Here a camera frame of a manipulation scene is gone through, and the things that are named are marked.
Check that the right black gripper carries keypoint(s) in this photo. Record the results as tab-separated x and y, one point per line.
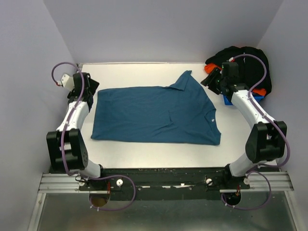
214	73

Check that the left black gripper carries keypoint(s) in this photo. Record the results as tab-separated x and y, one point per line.
93	86

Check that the teal blue t shirt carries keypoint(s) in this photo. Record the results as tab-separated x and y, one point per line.
179	113

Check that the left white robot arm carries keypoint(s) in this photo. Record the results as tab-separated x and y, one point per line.
67	149

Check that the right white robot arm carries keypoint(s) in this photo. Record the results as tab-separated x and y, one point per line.
266	141

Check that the orange t shirt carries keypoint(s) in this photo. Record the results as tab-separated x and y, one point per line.
210	68

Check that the blue plastic bin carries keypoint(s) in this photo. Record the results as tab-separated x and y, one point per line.
242	100

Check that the black t shirt pile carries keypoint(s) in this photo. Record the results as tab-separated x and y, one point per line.
250	70

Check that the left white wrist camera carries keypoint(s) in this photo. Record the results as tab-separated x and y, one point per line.
66	82

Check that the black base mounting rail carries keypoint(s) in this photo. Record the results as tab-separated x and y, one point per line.
161	184

